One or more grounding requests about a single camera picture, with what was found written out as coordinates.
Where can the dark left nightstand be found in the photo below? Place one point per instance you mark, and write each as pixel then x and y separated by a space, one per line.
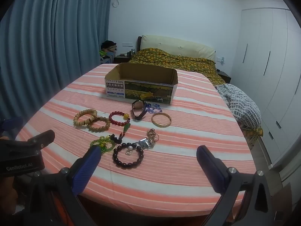
pixel 121 59

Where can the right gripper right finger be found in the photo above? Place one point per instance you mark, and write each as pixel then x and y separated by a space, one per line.
pixel 255 209

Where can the white wardrobe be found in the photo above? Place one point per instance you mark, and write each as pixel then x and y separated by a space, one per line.
pixel 267 68

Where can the left hand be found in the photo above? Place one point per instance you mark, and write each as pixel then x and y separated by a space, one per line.
pixel 8 196

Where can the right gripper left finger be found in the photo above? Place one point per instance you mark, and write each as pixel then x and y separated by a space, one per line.
pixel 56 195

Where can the striped pink white cloth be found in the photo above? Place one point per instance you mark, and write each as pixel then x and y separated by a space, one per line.
pixel 169 182

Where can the gold bangle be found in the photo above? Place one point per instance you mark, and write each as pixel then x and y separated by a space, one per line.
pixel 161 120

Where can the dark right nightstand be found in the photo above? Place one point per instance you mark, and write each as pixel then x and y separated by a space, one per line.
pixel 224 76

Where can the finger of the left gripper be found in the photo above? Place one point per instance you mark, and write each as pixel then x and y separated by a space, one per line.
pixel 9 124
pixel 42 140

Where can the cream padded headboard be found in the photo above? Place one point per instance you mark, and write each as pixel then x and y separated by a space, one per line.
pixel 176 46

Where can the grey white patterned blanket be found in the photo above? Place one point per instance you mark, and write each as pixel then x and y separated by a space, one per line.
pixel 243 108

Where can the pile of clothes with hat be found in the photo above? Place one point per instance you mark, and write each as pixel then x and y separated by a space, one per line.
pixel 108 51

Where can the open cardboard box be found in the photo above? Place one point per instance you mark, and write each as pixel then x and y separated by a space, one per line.
pixel 142 82

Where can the dark nightstand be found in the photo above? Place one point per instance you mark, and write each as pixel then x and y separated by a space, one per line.
pixel 121 59
pixel 224 76

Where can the metal keyring with charm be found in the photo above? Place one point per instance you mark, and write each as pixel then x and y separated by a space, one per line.
pixel 150 140

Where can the blue curtain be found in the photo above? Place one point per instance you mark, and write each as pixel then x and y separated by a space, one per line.
pixel 45 45

